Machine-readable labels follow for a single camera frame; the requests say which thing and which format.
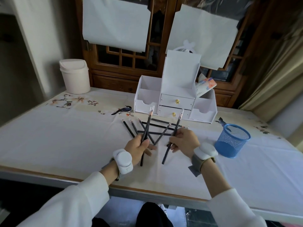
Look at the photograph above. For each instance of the person's right hand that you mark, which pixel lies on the person's right hand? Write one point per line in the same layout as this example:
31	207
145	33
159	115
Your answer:
187	141

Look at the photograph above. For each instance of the person's left hand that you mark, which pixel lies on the person's left hand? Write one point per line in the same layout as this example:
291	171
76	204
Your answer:
135	148

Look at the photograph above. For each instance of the black wooden pencil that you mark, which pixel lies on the black wooden pencil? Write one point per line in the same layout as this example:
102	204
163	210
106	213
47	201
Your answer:
149	119
146	126
179	120

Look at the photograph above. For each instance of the pile of black pencils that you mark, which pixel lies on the pile of black pencils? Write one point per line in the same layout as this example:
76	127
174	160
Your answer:
162	134

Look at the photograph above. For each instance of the blue mesh pencil cup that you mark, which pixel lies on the blue mesh pencil cup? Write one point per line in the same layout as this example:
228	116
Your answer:
230	145

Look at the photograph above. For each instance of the person's right forearm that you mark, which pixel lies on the person's right forearm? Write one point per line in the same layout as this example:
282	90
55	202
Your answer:
232	210

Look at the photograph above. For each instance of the person's left forearm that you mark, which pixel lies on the person's left forearm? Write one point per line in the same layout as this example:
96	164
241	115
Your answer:
71	205

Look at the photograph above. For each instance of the person's right leg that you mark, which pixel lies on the person's right leg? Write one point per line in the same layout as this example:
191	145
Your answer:
151	216

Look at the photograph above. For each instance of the person's leg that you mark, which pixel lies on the person's leg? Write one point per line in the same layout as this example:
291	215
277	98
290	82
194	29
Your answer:
151	216
101	223

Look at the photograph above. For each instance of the person's left leg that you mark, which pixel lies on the person's left leg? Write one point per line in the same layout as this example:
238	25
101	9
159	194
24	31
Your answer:
101	223

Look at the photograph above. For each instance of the colourful tissue packet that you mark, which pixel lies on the colourful tissue packet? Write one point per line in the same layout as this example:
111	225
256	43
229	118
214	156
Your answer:
206	85

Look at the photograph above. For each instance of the white desk organizer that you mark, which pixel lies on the white desk organizer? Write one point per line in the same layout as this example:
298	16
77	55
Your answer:
181	73

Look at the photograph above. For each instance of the brown wooden lattice cabinet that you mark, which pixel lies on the brown wooden lattice cabinet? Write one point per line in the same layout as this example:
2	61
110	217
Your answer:
111	80

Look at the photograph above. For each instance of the white cloth covered table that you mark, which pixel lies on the white cloth covered table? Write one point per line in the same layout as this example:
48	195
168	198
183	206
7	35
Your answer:
59	144

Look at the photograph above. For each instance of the white swing lid bin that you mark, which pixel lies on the white swing lid bin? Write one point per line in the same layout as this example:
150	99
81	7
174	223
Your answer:
75	79

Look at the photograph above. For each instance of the white round eared mirror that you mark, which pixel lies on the white round eared mirror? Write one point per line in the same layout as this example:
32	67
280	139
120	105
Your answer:
189	44

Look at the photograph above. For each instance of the white paper sheet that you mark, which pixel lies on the white paper sheet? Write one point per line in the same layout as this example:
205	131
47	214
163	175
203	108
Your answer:
208	40
116	23

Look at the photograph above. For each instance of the beige curtain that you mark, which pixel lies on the beige curtain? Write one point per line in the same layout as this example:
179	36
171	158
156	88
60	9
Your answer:
279	92

